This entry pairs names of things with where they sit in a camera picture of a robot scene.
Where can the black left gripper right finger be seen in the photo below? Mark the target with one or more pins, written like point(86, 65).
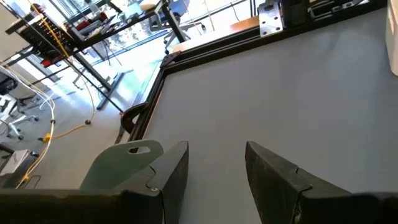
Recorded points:
point(273, 186)

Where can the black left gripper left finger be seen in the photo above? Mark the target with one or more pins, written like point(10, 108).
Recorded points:
point(168, 174)

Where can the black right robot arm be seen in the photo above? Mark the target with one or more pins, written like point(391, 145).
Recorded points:
point(293, 12)

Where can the teal plastic basket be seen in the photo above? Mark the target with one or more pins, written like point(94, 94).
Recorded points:
point(124, 165)

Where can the black table clamp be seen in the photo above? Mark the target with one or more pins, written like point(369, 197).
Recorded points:
point(132, 116)

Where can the white cardboard box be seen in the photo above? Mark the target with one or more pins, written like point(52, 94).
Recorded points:
point(14, 161)

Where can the blue grey office chair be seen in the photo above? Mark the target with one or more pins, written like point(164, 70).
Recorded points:
point(183, 18)

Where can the black equipment rack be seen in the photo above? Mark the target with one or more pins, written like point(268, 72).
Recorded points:
point(46, 37)

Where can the black table frame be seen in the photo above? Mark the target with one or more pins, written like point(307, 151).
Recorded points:
point(217, 51)

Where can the black desk frame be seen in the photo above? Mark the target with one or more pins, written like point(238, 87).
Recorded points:
point(174, 23)

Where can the silver metal bracket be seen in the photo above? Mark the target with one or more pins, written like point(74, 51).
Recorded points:
point(270, 18)

